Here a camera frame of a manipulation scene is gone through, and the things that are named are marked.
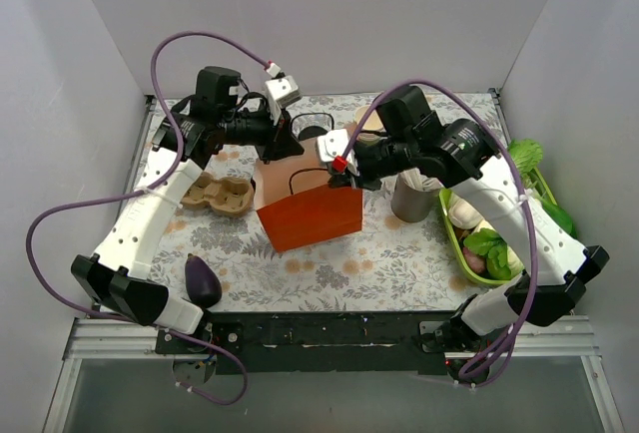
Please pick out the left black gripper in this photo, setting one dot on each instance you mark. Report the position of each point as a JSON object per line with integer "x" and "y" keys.
{"x": 279, "y": 136}

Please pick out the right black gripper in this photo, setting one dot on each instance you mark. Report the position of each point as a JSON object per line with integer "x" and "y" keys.
{"x": 365, "y": 172}

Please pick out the black plastic cup lid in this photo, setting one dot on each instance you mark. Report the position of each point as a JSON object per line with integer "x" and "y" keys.
{"x": 311, "y": 132}

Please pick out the orange paper bag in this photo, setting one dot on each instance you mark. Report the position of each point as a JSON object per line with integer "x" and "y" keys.
{"x": 294, "y": 203}

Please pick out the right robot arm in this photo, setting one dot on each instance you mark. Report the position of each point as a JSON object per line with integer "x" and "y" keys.
{"x": 468, "y": 159}

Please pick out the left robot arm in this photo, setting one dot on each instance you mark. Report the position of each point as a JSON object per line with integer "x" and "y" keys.
{"x": 116, "y": 275}

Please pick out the stack of paper cups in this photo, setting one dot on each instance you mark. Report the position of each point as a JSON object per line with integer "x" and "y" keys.
{"x": 373, "y": 129}

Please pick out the white wrapped straws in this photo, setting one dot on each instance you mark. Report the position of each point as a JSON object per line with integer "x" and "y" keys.
{"x": 420, "y": 182}

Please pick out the grey straw holder cup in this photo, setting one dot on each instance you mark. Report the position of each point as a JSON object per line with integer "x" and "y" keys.
{"x": 410, "y": 205}

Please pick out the floral tablecloth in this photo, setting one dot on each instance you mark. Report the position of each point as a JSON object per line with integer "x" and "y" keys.
{"x": 387, "y": 265}

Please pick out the green plastic basket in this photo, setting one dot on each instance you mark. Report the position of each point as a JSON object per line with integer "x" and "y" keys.
{"x": 540, "y": 189}

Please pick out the white radish toy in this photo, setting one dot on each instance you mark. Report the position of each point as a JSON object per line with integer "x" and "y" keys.
{"x": 462, "y": 214}

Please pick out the pink sweet potato toy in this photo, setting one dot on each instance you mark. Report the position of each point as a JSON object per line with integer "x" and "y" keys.
{"x": 475, "y": 262}

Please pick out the purple eggplant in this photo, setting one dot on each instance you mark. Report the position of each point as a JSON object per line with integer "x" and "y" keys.
{"x": 202, "y": 285}

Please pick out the napa cabbage toy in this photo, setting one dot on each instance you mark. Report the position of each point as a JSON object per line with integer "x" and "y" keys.
{"x": 526, "y": 154}

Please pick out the white garlic toy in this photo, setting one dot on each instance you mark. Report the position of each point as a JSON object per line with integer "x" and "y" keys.
{"x": 514, "y": 263}

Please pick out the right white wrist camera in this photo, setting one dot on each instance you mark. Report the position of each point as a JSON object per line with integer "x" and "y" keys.
{"x": 330, "y": 149}

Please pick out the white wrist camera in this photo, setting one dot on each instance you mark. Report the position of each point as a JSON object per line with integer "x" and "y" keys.
{"x": 330, "y": 149}
{"x": 281, "y": 93}

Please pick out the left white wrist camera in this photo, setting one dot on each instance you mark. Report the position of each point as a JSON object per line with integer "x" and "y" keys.
{"x": 281, "y": 93}

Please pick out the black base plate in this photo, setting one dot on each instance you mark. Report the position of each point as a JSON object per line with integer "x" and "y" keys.
{"x": 324, "y": 342}

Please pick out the aluminium frame rail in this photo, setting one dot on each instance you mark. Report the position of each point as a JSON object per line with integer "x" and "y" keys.
{"x": 113, "y": 380}

